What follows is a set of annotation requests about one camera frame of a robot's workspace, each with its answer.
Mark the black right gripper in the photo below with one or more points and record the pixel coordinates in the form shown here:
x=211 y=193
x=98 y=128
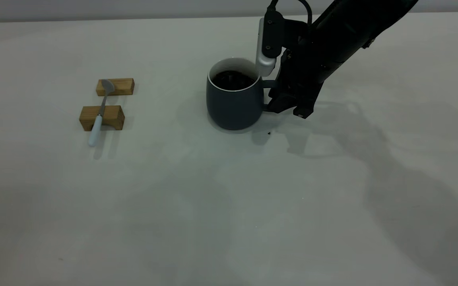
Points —
x=300 y=71

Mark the dark blue coffee mug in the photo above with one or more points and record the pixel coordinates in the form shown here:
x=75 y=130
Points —
x=233 y=109

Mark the dark coffee liquid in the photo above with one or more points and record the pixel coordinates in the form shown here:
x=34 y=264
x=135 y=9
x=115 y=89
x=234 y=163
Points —
x=233 y=80

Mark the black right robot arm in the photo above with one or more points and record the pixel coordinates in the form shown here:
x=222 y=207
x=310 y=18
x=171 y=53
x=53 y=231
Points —
x=356 y=28

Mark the flat wooden block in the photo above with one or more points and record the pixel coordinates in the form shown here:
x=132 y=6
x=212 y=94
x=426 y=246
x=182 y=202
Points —
x=121 y=87

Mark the arched wooden block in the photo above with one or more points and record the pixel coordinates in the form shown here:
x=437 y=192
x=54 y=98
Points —
x=111 y=115

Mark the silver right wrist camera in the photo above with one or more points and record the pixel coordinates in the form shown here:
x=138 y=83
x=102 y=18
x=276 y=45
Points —
x=269 y=43

